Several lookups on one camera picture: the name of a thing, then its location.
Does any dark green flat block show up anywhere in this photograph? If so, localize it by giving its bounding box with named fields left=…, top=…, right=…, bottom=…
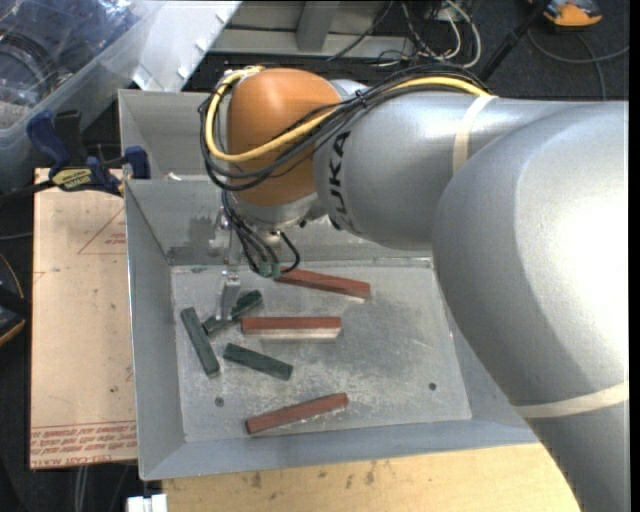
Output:
left=201, top=289, right=265, bottom=337
left=221, top=342, right=295, bottom=382
left=179, top=306, right=222, bottom=378

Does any red-brown flat block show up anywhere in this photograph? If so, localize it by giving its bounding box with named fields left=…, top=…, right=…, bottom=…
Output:
left=240, top=315, right=344, bottom=342
left=273, top=267, right=372, bottom=302
left=244, top=391, right=350, bottom=436

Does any grey metal bin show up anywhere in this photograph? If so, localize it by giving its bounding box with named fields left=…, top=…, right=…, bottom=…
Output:
left=117, top=89, right=540, bottom=482

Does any brown cardboard board red print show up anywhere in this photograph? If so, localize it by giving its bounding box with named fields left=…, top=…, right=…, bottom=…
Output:
left=29, top=167, right=139, bottom=471

